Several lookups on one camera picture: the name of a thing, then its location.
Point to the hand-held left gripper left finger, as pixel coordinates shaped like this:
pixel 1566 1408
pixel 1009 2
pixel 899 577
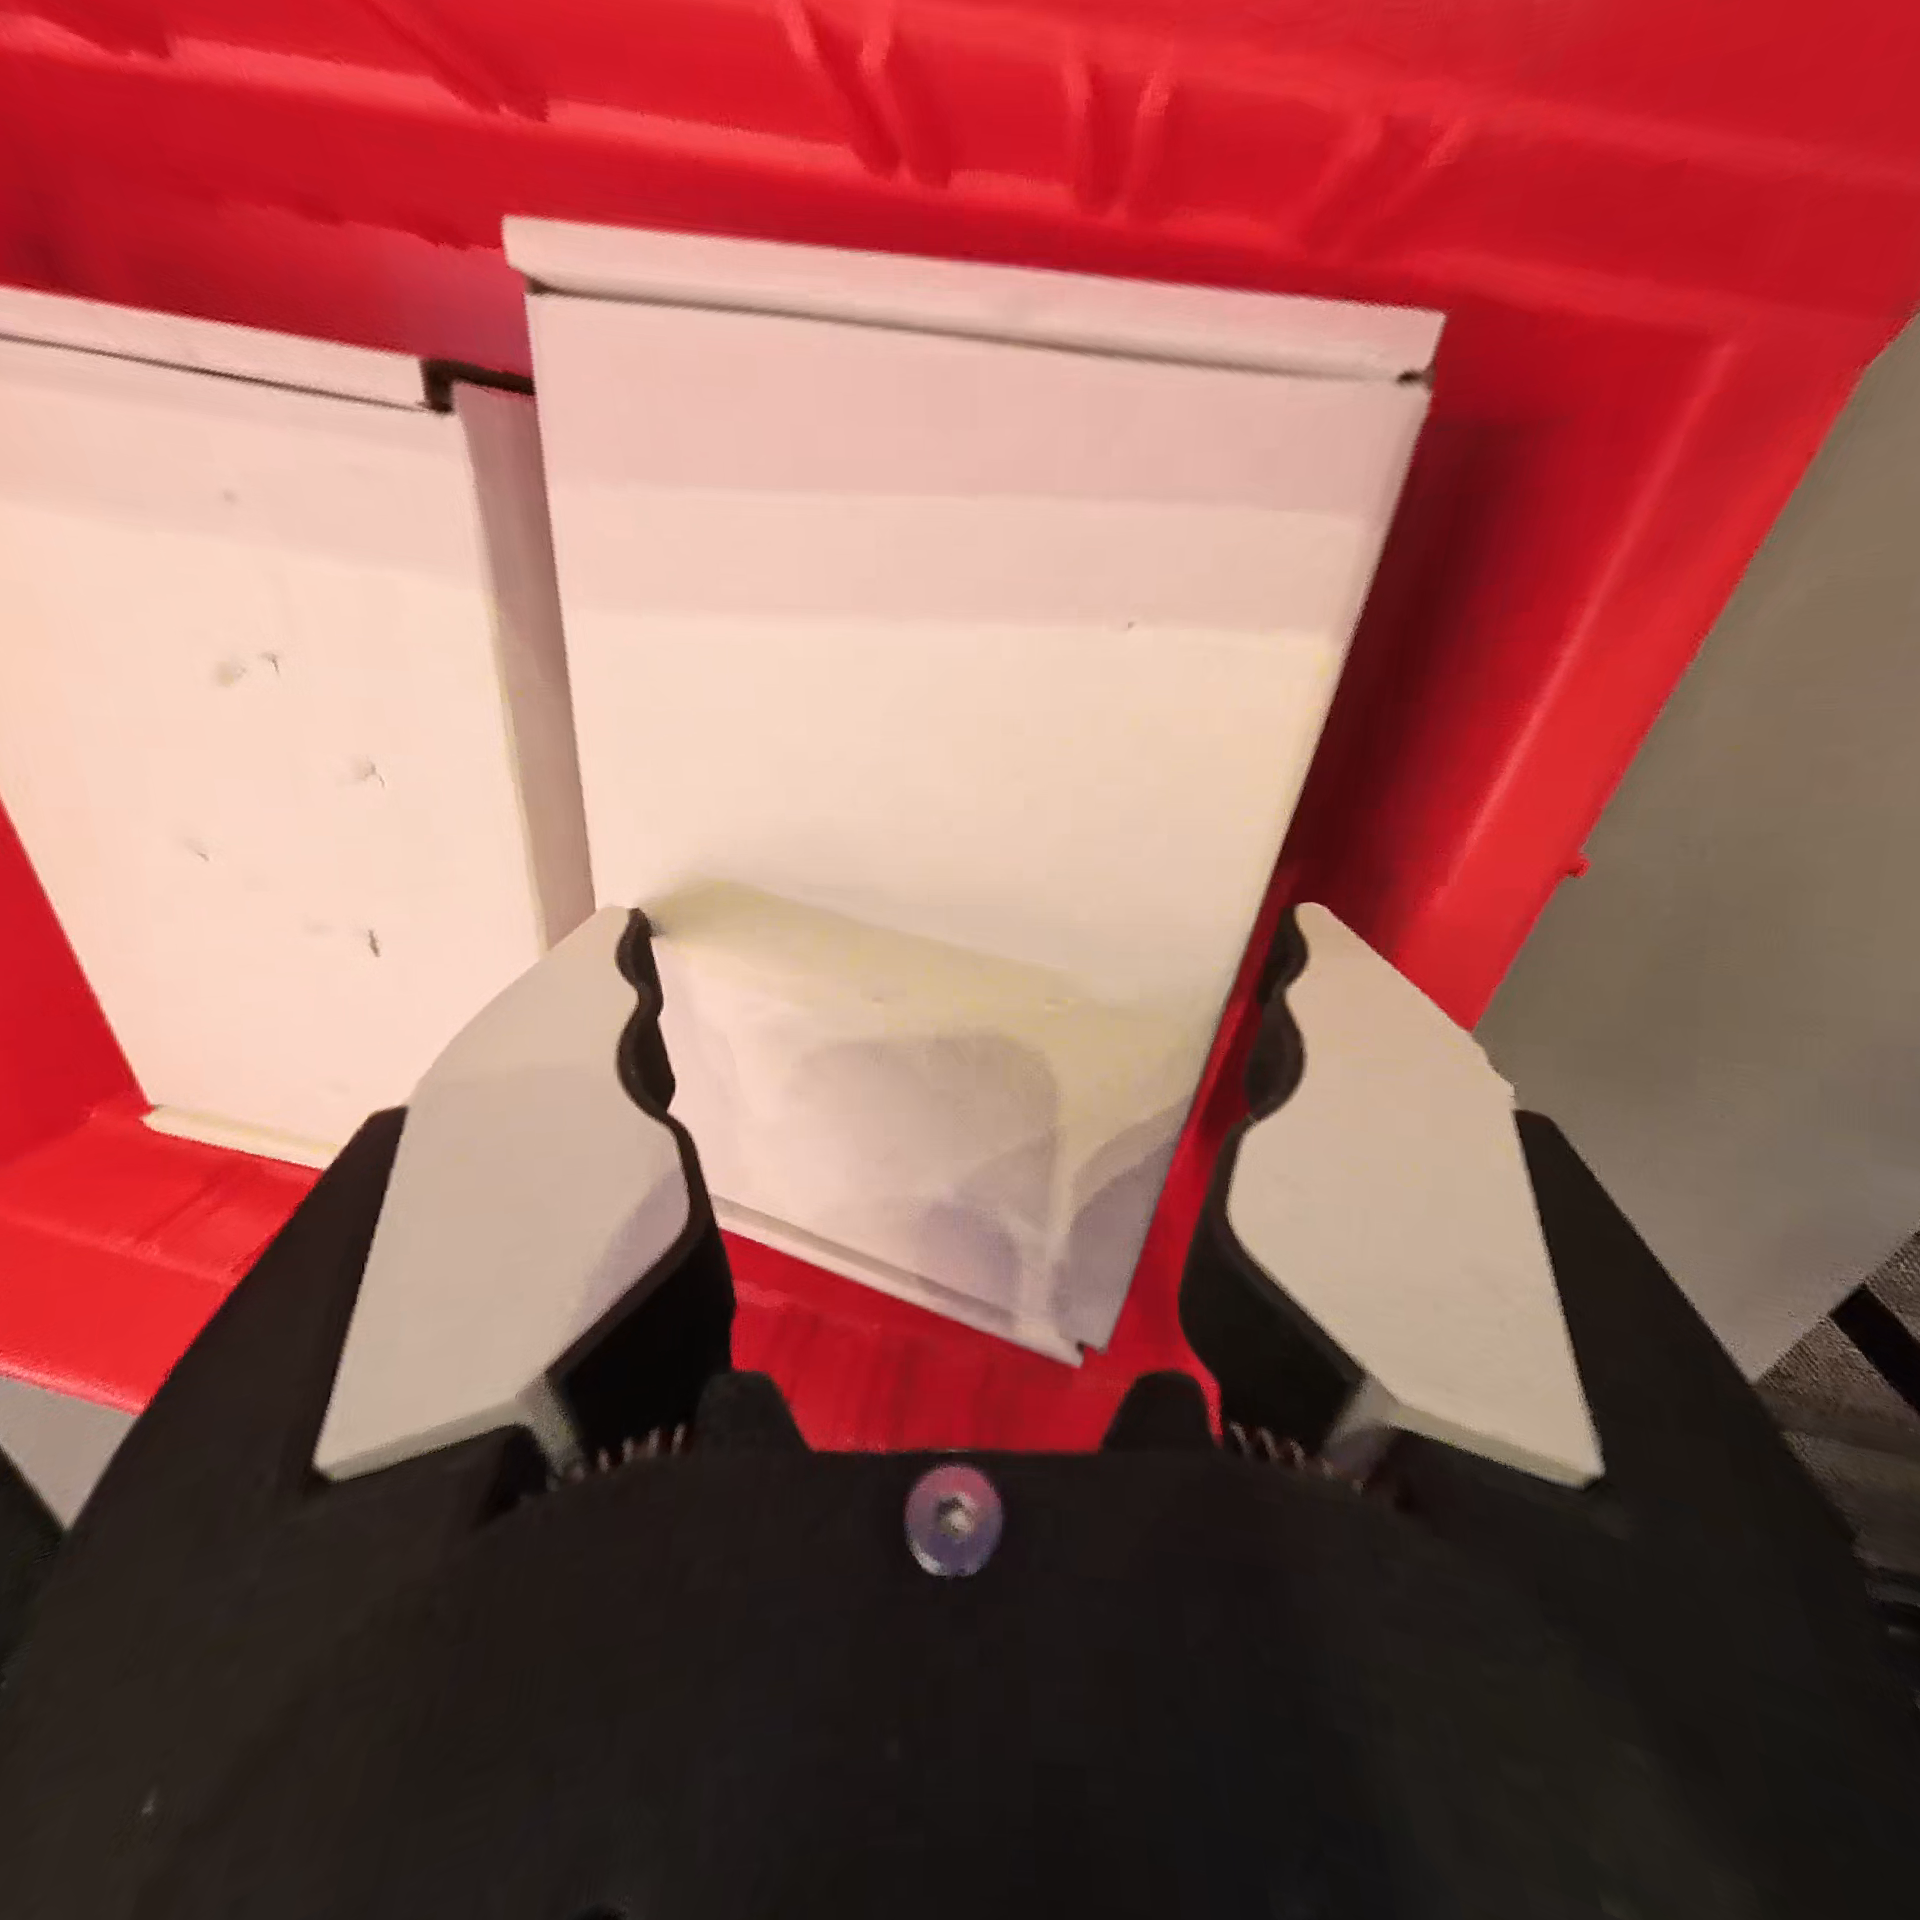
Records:
pixel 503 1184

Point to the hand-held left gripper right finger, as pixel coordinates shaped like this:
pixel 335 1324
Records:
pixel 1395 1200

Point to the red plastic bin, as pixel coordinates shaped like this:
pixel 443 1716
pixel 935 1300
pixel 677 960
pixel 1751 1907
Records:
pixel 1559 241

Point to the white cardboard box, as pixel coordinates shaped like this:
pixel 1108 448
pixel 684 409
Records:
pixel 932 720
pixel 255 720

